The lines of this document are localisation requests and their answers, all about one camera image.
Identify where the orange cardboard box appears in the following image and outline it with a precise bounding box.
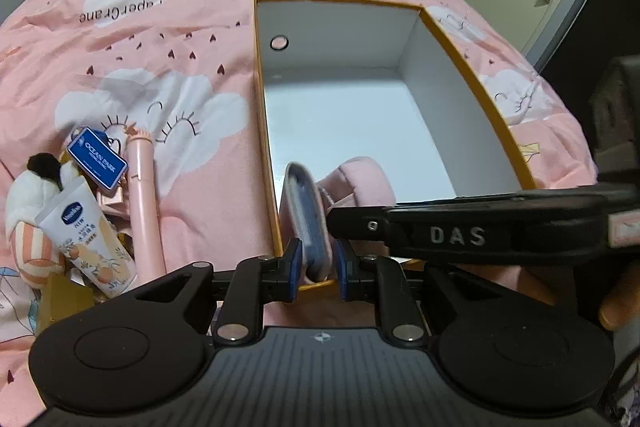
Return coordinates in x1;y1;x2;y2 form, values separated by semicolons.
251;0;538;293

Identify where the person's right hand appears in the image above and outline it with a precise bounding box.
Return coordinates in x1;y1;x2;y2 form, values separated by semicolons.
597;291;640;332

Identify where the white hand cream tube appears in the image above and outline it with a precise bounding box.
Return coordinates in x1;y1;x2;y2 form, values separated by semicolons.
37;184;138;300

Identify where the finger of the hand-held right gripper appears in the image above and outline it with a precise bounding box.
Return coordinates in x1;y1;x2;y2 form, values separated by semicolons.
327;187;610;267

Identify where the white plush toy striped body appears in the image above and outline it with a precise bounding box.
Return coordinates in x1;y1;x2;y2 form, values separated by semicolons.
5;153;68;289

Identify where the blue tag keychain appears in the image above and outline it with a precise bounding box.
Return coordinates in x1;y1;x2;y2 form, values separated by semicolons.
66;126;130;195

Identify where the pink cloud printed blanket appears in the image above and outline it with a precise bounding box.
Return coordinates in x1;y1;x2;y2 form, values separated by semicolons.
0;0;601;358

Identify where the small rose gold box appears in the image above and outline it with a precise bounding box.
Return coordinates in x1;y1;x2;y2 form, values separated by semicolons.
95;187;131;219

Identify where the pink and blue wallet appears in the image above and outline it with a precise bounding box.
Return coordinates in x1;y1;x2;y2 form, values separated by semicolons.
277;161;337;284

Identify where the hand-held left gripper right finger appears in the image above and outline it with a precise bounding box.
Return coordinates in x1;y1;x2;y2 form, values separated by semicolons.
335;239;523;344

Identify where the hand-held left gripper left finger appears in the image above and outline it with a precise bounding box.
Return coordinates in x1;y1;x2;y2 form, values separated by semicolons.
120;239;304;348

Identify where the pink stick tube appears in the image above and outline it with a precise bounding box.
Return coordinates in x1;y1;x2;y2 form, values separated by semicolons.
124;124;168;285

